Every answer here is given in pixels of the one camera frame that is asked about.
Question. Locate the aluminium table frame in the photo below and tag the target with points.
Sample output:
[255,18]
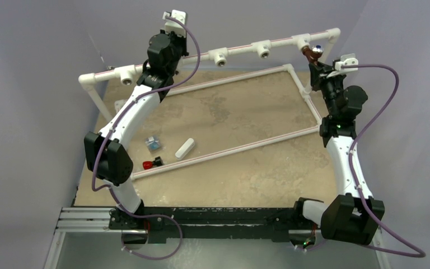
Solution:
[96,219]

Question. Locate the white plastic pipe piece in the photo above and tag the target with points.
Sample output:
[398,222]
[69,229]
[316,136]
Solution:
[184,149]

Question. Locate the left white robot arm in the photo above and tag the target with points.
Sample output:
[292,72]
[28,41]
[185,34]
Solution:
[107,150]

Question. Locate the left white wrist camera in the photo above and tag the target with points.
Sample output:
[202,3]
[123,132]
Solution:
[175,22]

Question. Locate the brown faucet with chrome cap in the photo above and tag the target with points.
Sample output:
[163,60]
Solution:
[313,54]

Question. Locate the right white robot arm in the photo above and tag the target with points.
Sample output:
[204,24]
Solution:
[351,216]

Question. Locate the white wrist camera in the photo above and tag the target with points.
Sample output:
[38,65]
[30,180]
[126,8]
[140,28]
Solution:
[346,63]
[175,22]

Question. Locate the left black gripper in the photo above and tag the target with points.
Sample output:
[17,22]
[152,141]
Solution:
[182,41]

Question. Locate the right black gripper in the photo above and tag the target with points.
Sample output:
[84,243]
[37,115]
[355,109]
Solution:
[319,70]

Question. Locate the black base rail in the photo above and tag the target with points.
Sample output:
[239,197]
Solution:
[156,225]

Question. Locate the clear blue faucet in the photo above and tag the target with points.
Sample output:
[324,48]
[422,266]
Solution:
[153,143]

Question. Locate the red and black faucet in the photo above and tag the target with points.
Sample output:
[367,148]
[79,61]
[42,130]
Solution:
[157,162]

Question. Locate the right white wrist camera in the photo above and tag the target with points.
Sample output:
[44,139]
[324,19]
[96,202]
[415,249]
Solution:
[346,63]

